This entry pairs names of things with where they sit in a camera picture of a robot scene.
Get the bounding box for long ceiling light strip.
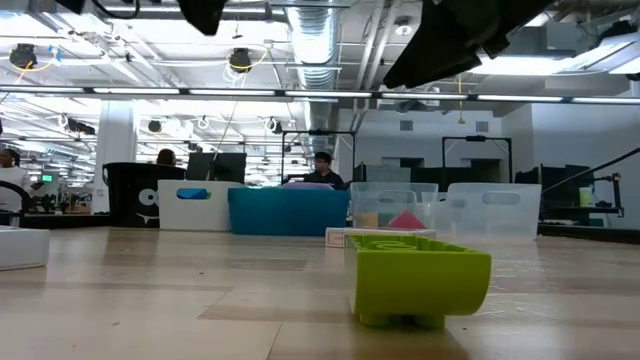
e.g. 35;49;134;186
0;84;640;105

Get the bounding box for white plastic bin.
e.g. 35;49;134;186
157;179;246;232

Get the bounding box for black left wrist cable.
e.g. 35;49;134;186
89;0;142;21

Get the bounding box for person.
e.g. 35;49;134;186
155;147;178;168
301;151;347;191
0;148;37;212

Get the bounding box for white pillar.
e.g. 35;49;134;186
91;99;139;214

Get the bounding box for clear plastic bin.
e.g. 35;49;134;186
349;181;440;236
439;182;543;240

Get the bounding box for red patterned card box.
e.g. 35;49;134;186
324;227;437;250

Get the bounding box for black cup with face print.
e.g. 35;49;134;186
102;161;187;229

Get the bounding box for teal plastic bin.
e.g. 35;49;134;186
227;186;351;237

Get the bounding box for black background monitor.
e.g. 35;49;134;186
187;151;248;184

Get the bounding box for small red toy brick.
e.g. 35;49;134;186
387;209;427;231

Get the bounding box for lime green toy brick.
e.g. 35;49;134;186
344;233;494;330

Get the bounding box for black ceiling camera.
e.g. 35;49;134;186
8;42;39;70
228;46;254;72

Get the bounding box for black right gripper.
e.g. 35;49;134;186
382;0;556;90

